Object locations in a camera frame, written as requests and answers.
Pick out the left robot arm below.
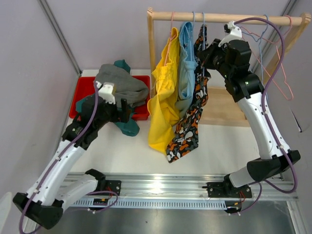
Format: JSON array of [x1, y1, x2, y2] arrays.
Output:
[[13, 94, 131, 230]]

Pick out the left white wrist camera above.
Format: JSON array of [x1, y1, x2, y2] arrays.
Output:
[[94, 81, 116, 106]]

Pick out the grey shorts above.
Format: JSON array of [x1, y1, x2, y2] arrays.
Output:
[[96, 64, 149, 108]]

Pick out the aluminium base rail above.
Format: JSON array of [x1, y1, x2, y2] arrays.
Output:
[[59, 172, 299, 200]]

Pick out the pink hanger under yellow shorts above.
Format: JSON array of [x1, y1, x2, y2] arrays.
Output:
[[164, 11, 175, 66]]

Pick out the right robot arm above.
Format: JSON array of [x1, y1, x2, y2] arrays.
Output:
[[197, 39, 301, 197]]

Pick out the yellow shorts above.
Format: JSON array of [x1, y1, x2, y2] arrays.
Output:
[[148, 27, 180, 155]]

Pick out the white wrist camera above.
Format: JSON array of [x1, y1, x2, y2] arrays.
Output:
[[94, 81, 116, 106], [218, 20, 242, 47]]

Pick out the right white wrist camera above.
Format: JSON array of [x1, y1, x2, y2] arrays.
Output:
[[218, 20, 242, 47]]

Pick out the dark green shorts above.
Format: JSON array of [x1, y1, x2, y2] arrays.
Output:
[[76, 59, 140, 137]]

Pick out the camouflage patterned shorts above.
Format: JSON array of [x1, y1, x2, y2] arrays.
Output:
[[166, 25, 211, 163]]

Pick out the wooden clothes rack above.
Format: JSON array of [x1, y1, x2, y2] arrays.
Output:
[[147, 7, 312, 127]]

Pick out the light blue shorts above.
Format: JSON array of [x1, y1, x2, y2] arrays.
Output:
[[175, 22, 197, 118]]

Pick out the red plastic bin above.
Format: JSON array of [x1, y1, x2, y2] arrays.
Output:
[[69, 76, 150, 121]]

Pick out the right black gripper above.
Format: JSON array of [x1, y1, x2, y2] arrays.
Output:
[[198, 39, 233, 79]]

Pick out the white slotted cable duct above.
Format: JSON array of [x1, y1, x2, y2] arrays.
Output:
[[71, 198, 230, 210]]

